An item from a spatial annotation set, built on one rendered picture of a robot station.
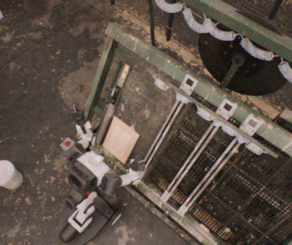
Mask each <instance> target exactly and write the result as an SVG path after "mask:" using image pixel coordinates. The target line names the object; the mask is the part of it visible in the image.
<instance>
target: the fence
mask: <svg viewBox="0 0 292 245"><path fill-rule="evenodd" d="M125 66H128V70H127V71H125V70H124V69H125ZM125 66H124V69H123V71H122V73H121V75H122V74H123V72H124V73H126V75H125V77H124V78H123V77H120V78H119V82H118V86H120V87H121V90H120V92H119V95H118V97H117V100H116V102H115V104H114V105H113V104H112V103H110V106H109V108H108V110H107V113H106V115H105V119H104V121H103V124H102V127H101V128H100V132H99V134H98V137H97V139H96V143H97V144H98V145H99V144H101V143H102V141H103V138H104V136H105V132H106V131H107V127H108V125H109V123H110V120H111V118H112V115H113V113H114V109H115V108H116V106H117V103H118V101H119V97H120V96H121V92H122V90H123V88H124V85H125V83H126V81H127V78H128V74H129V73H130V70H131V68H132V66H131V64H129V63H125Z"/></svg>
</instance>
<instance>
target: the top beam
mask: <svg viewBox="0 0 292 245"><path fill-rule="evenodd" d="M105 33H106V34H107V35H109V36H110V37H112V38H113V39H114V40H116V41H117V42H120V43H121V44H122V45H124V46H125V47H127V48H128V49H130V50H131V51H132V52H134V53H136V54H137V55H138V56H141V57H142V58H143V59H145V60H146V61H148V62H149V63H151V64H152V65H154V66H156V67H157V68H159V69H160V70H162V71H163V72H164V73H166V74H167V75H169V76H170V77H171V78H173V79H175V80H177V81H178V82H180V83H181V84H182V82H183V80H184V79H185V76H186V75H187V74H188V75H190V76H191V77H192V78H194V79H195V80H197V81H198V83H197V85H196V86H195V88H194V90H193V92H195V93H196V94H198V95H199V96H201V97H202V98H204V99H206V100H207V101H209V102H210V103H211V104H213V105H214V106H216V107H217V108H219V107H220V104H222V102H223V101H224V99H227V100H228V101H230V102H231V103H232V104H234V105H236V106H237V108H236V109H235V110H234V112H233V113H232V115H230V116H231V117H232V118H234V119H236V120H237V121H239V123H242V124H243V122H244V121H245V120H246V118H248V116H249V115H252V116H253V117H254V118H256V119H257V120H258V121H261V122H262V125H261V126H260V127H259V128H258V129H257V130H256V132H255V133H257V134H258V135H260V136H261V137H263V138H264V139H266V140H267V141H269V142H270V143H272V144H273V145H274V146H276V147H278V148H279V149H281V150H282V151H284V152H285V153H287V154H288V155H290V156H292V134H291V133H290V132H287V131H286V130H284V129H282V128H281V127H280V126H278V125H276V124H275V123H274V122H272V121H270V120H269V119H267V118H265V117H264V116H263V115H261V114H260V113H258V112H256V111H255V110H253V109H252V108H250V107H249V106H246V104H243V103H242V102H241V101H239V100H237V99H236V98H234V97H233V96H231V95H230V94H228V93H227V92H225V91H223V90H222V89H220V88H219V87H217V86H216V85H213V84H212V83H211V82H209V81H208V80H206V79H205V78H203V77H202V76H200V75H198V74H197V73H195V72H194V71H192V70H190V69H189V68H187V67H186V66H184V65H182V64H181V63H179V62H178V61H176V60H175V59H173V58H171V57H170V56H168V55H167V54H165V53H164V52H162V51H160V50H159V49H157V48H156V47H154V46H153V45H150V44H149V43H148V42H146V41H145V40H143V39H142V38H141V37H138V36H137V35H135V34H134V33H131V31H129V30H127V29H126V28H124V27H123V26H121V25H119V24H118V23H116V22H109V23H108V24H107V29H106V31H105ZM248 124H249V125H251V126H252V127H253V128H255V126H256V125H257V122H255V121H253V120H252V119H250V121H249V122H248Z"/></svg>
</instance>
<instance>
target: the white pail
mask: <svg viewBox="0 0 292 245"><path fill-rule="evenodd" d="M22 182H23V176H22V174H21V173H20V172H19V171H18V170H17V169H16V168H15V167H14V165H13V164H12V163H10V162H9V161H6V160H1V161H0V186H2V187H5V188H6V189H16V188H18V187H19V186H20V185H21V184H22Z"/></svg>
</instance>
